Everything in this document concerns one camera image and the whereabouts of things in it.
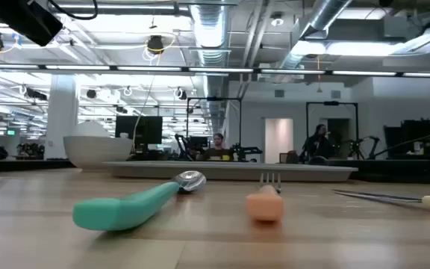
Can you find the white ceramic bowl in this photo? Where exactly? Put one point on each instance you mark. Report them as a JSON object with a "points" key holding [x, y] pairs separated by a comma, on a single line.
{"points": [[95, 151]]}

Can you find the black background robot arm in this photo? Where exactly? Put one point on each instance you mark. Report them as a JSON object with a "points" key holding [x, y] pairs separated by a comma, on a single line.
{"points": [[246, 151]]}

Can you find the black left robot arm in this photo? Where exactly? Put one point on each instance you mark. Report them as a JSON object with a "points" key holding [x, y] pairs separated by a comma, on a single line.
{"points": [[24, 18]]}

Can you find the grey plastic serving tray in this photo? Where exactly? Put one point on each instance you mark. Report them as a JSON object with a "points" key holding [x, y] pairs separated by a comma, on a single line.
{"points": [[230, 172]]}

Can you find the person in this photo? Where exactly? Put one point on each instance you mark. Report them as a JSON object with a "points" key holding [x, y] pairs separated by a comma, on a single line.
{"points": [[317, 143], [218, 151]]}

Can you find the white door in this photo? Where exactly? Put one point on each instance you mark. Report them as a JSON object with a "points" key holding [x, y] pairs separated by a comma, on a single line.
{"points": [[278, 140]]}

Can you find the black computer monitor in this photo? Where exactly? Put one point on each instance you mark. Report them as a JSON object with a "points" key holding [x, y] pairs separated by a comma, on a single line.
{"points": [[146, 130]]}

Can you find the white wipes canister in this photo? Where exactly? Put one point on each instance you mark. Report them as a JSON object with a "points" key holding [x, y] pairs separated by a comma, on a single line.
{"points": [[124, 135]]}

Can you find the long ceiling light strip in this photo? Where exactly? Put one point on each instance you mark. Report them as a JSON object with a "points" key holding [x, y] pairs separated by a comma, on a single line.
{"points": [[148, 68]]}

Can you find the white structural column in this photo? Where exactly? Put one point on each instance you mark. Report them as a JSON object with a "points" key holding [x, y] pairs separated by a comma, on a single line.
{"points": [[62, 116]]}

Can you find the green exit sign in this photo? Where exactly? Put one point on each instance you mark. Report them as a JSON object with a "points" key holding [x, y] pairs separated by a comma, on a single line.
{"points": [[11, 132]]}

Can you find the black equipment rack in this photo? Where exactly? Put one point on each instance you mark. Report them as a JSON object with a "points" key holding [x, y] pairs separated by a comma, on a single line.
{"points": [[424, 136]]}

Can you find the black metal rig frame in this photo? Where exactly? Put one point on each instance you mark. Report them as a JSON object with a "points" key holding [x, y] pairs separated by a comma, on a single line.
{"points": [[330, 103], [215, 99]]}

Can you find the silver round ventilation duct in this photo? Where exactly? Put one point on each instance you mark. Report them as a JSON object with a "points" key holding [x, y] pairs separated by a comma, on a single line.
{"points": [[209, 30]]}

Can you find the silver slanted ventilation duct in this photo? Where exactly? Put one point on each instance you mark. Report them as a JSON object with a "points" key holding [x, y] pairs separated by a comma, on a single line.
{"points": [[327, 15]]}

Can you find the black aluminium table frame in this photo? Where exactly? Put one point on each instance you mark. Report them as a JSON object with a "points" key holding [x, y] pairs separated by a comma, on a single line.
{"points": [[32, 165]]}

